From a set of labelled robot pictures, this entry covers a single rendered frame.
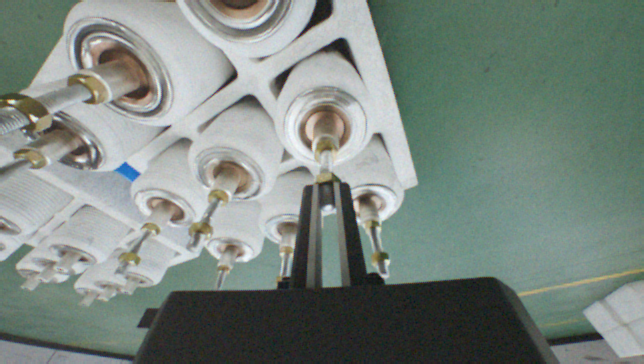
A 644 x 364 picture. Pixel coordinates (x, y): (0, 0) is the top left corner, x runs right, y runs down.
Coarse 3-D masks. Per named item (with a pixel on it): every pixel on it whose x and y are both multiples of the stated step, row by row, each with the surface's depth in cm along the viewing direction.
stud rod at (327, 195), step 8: (328, 152) 14; (320, 160) 14; (328, 160) 13; (320, 168) 13; (328, 168) 13; (320, 192) 11; (328, 192) 11; (320, 200) 11; (328, 200) 11; (320, 208) 11; (328, 208) 11
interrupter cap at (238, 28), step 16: (192, 0) 11; (208, 0) 12; (224, 0) 12; (240, 0) 12; (256, 0) 12; (272, 0) 12; (288, 0) 12; (208, 16) 12; (224, 16) 12; (240, 16) 12; (256, 16) 12; (272, 16) 12; (288, 16) 12; (224, 32) 13; (240, 32) 13; (256, 32) 13; (272, 32) 13
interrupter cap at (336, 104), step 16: (304, 96) 15; (320, 96) 16; (336, 96) 16; (352, 96) 16; (288, 112) 16; (304, 112) 16; (320, 112) 17; (336, 112) 17; (352, 112) 17; (288, 128) 17; (304, 128) 18; (352, 128) 17; (288, 144) 18; (304, 144) 19; (352, 144) 19; (336, 160) 20
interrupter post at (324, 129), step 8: (320, 120) 17; (328, 120) 17; (320, 128) 16; (328, 128) 16; (336, 128) 17; (320, 136) 15; (328, 136) 15; (336, 136) 16; (312, 144) 15; (336, 144) 15
